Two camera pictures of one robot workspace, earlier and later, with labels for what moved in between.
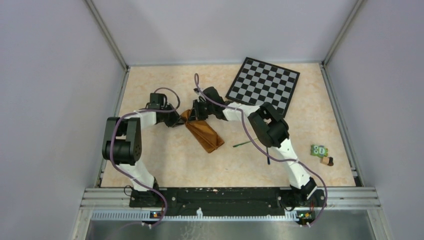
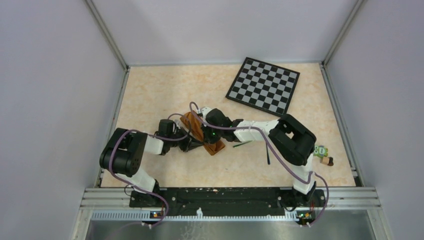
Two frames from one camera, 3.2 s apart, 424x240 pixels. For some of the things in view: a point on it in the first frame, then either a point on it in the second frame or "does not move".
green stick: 242,143 does not move
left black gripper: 176,120 to 189,143
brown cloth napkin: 205,134 does not move
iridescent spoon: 268,160 does not move
